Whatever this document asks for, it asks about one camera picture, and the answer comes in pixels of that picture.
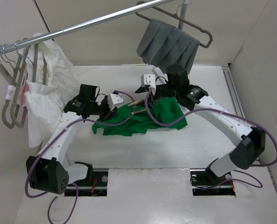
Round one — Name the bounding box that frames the beige plastic hanger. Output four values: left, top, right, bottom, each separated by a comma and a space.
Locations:
127, 99, 146, 115

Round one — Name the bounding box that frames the green t shirt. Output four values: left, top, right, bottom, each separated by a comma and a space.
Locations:
92, 98, 183, 137

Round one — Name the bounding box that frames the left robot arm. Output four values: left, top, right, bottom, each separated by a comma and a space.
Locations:
25, 84, 124, 197

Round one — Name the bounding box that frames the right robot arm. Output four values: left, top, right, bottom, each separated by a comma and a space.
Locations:
136, 65, 266, 186

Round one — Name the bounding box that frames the white garment on hanger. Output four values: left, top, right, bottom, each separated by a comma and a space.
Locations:
24, 40, 80, 147

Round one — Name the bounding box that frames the pink garment on hanger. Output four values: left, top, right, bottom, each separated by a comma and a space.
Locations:
17, 83, 29, 108

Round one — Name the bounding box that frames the grey hanger far left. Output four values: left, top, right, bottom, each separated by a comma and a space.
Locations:
1, 55, 19, 129

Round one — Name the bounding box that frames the grey plastic hanger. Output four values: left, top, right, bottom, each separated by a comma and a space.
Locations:
135, 0, 213, 49

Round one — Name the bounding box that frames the grey pleated cloth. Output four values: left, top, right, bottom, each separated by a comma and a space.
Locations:
136, 19, 200, 73

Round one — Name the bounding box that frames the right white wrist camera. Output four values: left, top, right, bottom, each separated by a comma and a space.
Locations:
141, 74, 157, 95

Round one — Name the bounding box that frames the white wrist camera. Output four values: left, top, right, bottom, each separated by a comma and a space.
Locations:
141, 74, 157, 95
107, 93, 124, 111

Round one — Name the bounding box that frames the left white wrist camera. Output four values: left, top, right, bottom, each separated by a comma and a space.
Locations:
107, 93, 124, 111

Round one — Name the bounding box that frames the aluminium rail right edge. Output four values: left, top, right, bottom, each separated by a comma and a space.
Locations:
222, 66, 242, 115

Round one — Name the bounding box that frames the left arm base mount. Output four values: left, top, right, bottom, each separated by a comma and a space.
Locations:
64, 162, 109, 197

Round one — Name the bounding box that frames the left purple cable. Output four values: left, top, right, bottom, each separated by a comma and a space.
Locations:
24, 90, 137, 224

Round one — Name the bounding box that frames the purple cable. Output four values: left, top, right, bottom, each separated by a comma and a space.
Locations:
24, 90, 137, 224
145, 86, 277, 189

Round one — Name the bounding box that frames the silver clothes rack rail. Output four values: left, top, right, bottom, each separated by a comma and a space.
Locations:
0, 0, 165, 55

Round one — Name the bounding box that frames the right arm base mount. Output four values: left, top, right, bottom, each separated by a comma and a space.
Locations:
190, 168, 235, 196

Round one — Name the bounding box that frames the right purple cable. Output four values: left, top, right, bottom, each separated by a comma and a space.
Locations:
145, 86, 277, 189

